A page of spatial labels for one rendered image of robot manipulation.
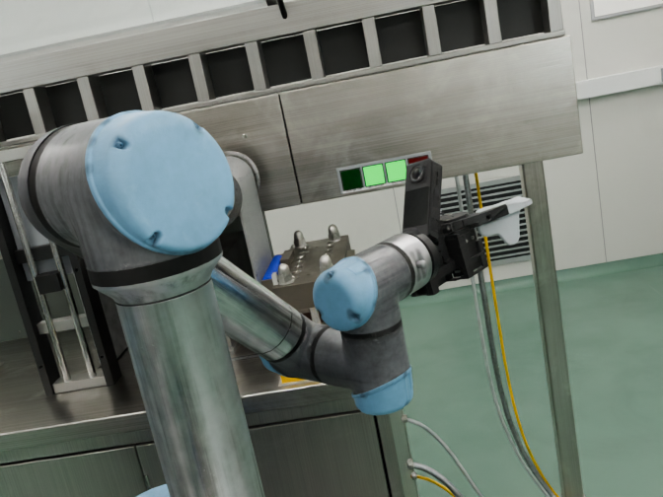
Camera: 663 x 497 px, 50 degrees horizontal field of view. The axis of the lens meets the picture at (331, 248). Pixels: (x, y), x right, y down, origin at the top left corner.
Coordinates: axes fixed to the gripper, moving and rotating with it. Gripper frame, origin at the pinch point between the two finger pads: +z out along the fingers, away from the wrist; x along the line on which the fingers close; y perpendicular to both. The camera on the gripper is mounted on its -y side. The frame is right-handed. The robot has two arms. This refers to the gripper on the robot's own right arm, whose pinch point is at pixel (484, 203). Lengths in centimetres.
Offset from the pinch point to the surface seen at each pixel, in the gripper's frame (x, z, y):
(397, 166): -59, 58, -4
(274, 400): -50, -10, 29
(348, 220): -236, 221, 32
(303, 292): -60, 14, 15
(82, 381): -95, -25, 19
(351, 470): -46, -1, 49
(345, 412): -44, 1, 37
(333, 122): -69, 49, -20
